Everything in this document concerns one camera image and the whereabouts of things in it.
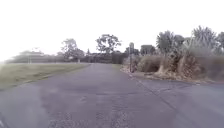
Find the distant dark hedge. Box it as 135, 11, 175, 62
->
4, 49, 130, 65

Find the tall broad-crowned tree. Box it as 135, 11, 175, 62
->
95, 33, 122, 55

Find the sign on pole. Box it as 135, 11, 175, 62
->
128, 42, 135, 73

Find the grey asphalt road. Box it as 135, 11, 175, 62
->
0, 63, 224, 128

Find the dark tree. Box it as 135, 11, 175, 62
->
60, 38, 85, 61

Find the row of trees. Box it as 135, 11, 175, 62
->
139, 25, 224, 56

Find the bed of dry bushes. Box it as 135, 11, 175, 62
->
121, 46, 224, 83

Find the grass field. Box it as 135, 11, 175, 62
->
0, 63, 91, 91

